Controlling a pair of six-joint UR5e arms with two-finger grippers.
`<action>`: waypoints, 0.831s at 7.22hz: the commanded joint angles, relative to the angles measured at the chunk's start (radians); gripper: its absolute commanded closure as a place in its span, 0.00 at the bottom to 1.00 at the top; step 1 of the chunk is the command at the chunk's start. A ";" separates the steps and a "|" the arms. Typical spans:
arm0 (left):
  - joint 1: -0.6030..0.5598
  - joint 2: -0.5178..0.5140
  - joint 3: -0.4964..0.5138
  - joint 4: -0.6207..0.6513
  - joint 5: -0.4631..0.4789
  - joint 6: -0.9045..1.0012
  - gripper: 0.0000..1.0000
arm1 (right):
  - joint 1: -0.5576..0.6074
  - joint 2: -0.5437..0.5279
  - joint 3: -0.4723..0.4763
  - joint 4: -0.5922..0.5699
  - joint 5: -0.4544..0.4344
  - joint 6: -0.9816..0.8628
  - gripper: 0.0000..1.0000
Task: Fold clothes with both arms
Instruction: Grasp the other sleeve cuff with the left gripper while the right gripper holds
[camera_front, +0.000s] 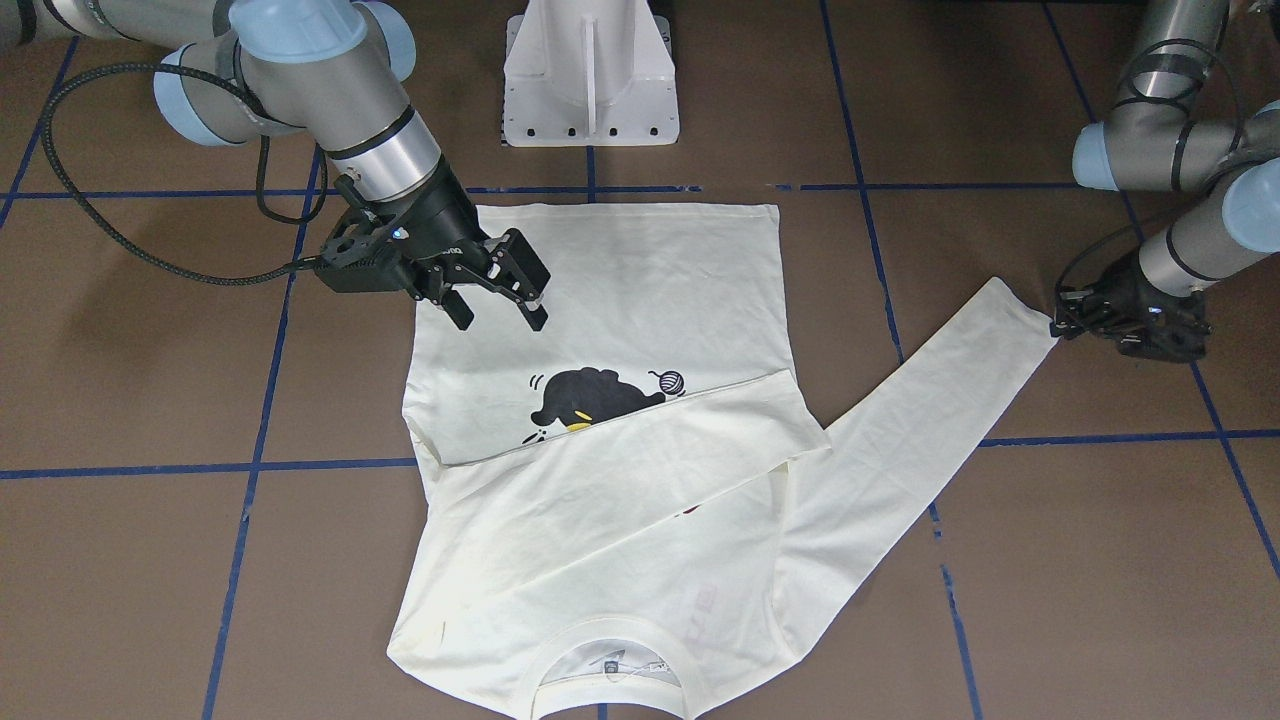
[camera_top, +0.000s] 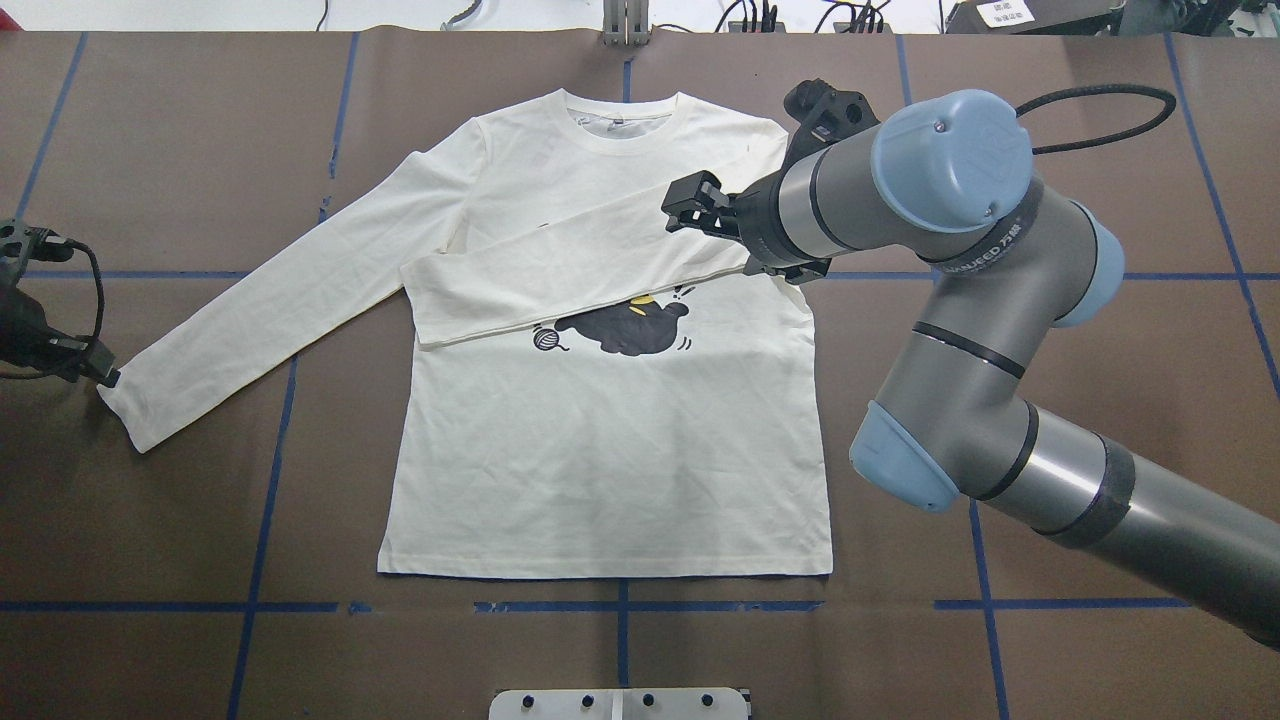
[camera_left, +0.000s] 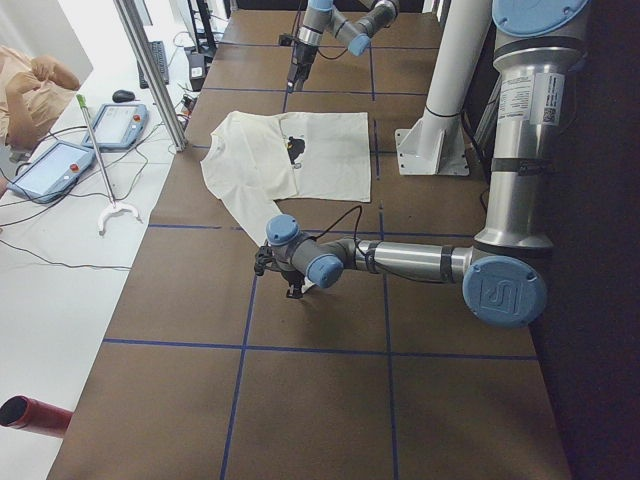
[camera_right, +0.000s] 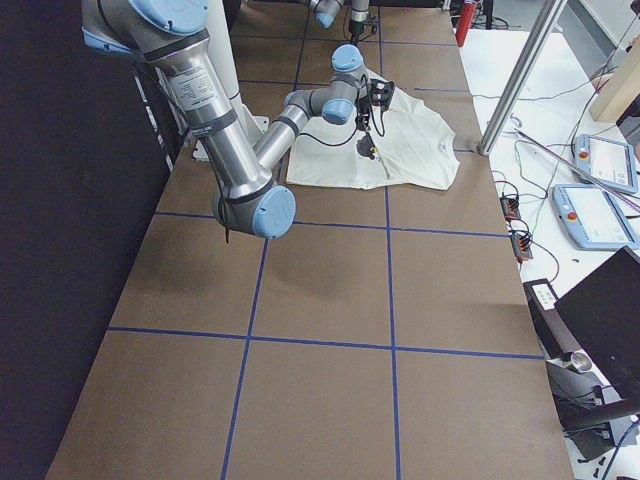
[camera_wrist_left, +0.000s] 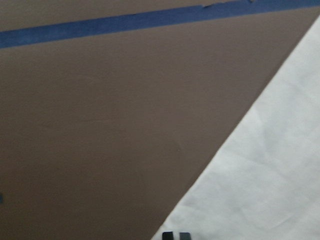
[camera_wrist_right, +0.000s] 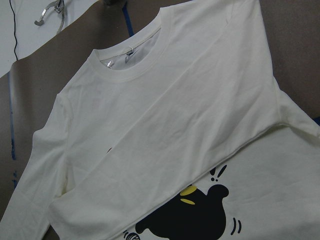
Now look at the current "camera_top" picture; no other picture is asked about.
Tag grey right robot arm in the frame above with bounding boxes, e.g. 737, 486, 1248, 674
662, 79, 1279, 648

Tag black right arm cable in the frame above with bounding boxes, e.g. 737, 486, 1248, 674
1012, 85, 1178, 158

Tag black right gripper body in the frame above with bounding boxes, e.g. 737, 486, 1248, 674
730, 186, 774, 263

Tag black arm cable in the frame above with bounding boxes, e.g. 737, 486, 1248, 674
1012, 85, 1178, 158
40, 234, 106, 346

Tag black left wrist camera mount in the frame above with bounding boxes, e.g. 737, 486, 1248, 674
1, 218, 76, 290

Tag cream long-sleeve cat shirt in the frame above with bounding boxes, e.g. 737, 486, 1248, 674
101, 90, 833, 579

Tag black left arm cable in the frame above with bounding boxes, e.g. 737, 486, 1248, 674
40, 234, 106, 346

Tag grey aluminium frame post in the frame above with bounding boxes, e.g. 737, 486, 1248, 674
602, 0, 652, 47

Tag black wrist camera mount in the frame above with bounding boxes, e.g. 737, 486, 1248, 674
783, 78, 881, 168
1, 218, 76, 290

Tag black box with white label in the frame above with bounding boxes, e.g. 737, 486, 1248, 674
943, 1, 1124, 36

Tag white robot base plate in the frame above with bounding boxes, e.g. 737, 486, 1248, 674
488, 687, 754, 719

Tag black cables on table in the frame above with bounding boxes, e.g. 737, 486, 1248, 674
716, 0, 891, 35

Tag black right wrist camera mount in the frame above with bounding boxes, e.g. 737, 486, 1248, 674
783, 78, 881, 168

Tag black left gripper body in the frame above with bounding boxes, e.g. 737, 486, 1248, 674
1, 286, 96, 380

